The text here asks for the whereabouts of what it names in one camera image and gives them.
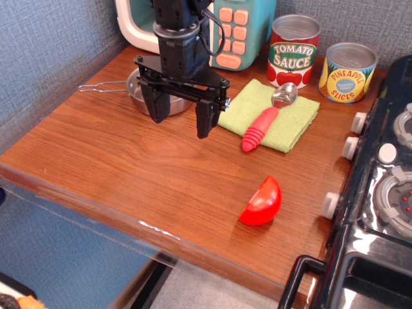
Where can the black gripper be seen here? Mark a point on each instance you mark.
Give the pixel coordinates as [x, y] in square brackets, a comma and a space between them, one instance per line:
[182, 70]

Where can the small steel pot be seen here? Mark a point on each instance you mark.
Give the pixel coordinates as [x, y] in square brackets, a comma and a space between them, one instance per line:
[132, 86]

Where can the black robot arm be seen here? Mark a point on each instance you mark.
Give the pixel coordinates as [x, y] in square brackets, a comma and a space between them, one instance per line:
[184, 17]

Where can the green folded cloth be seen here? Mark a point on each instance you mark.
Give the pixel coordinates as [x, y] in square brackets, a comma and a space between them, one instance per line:
[252, 116]

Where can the teal toy microwave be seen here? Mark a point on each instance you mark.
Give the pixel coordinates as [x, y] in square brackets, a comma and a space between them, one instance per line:
[247, 26]

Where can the red tomato half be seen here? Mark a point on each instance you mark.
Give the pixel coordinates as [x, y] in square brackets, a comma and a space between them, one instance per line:
[264, 204]

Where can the tomato sauce can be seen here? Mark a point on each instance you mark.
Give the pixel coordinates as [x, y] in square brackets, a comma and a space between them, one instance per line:
[293, 47]

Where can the pineapple slices can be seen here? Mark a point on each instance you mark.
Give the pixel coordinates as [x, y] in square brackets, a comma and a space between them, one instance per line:
[347, 72]

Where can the clear acrylic table guard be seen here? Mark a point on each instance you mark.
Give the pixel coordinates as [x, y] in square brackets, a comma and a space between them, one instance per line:
[72, 261]

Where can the black toy stove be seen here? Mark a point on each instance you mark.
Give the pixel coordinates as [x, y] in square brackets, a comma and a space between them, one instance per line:
[368, 261]

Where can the red handled metal scoop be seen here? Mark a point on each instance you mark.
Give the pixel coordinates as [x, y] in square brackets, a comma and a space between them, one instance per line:
[283, 97]

